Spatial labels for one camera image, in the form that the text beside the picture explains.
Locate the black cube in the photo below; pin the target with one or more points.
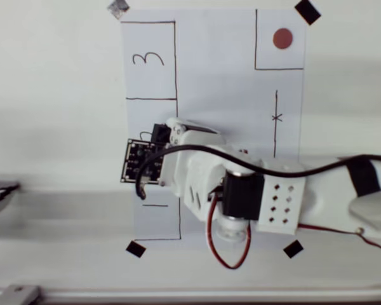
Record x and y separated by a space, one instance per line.
161 132

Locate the red round sticker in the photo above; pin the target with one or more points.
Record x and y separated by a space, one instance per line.
283 38

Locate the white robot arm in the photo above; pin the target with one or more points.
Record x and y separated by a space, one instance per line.
282 197

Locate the dark grey flat device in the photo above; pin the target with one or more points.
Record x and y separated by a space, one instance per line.
0 193

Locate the white paper sheet with markings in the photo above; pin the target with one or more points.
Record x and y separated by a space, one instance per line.
216 63

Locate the grey metal bracket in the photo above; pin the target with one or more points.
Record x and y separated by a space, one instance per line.
17 294

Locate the black tape square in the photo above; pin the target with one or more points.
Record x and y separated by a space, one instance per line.
293 248
308 12
135 248

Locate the grey tape piece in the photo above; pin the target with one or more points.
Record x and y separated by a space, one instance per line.
117 9

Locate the grey metal rail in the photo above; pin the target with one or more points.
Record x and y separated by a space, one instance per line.
209 295

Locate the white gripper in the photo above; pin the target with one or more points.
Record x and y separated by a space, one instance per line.
179 133

